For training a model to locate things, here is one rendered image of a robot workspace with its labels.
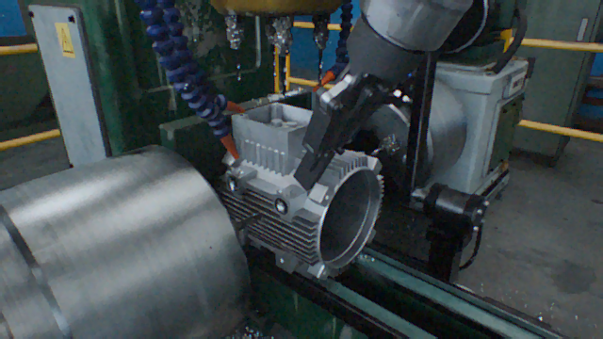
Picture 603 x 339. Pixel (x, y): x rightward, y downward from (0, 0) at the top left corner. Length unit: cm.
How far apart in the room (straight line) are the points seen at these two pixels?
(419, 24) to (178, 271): 30
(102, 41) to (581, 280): 96
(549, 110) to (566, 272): 272
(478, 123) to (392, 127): 24
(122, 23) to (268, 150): 28
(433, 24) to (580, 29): 315
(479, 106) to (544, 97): 271
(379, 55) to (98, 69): 43
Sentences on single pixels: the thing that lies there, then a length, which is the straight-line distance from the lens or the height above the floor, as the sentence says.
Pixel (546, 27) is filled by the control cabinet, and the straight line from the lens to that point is 356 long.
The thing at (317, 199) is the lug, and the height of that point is 108.
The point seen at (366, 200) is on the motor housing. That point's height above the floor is 101.
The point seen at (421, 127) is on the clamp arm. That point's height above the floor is 113.
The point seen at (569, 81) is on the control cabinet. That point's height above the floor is 70.
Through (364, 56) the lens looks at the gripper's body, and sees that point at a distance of 39.
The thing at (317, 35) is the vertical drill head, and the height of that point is 127.
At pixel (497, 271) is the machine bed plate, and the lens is 92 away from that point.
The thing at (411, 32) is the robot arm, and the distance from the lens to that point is 37.
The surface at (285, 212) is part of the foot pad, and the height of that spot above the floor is 105.
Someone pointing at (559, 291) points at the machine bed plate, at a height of 80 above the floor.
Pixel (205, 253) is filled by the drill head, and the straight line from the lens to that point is 39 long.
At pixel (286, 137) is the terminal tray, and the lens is 55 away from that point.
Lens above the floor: 133
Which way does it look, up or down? 25 degrees down
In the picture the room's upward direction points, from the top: straight up
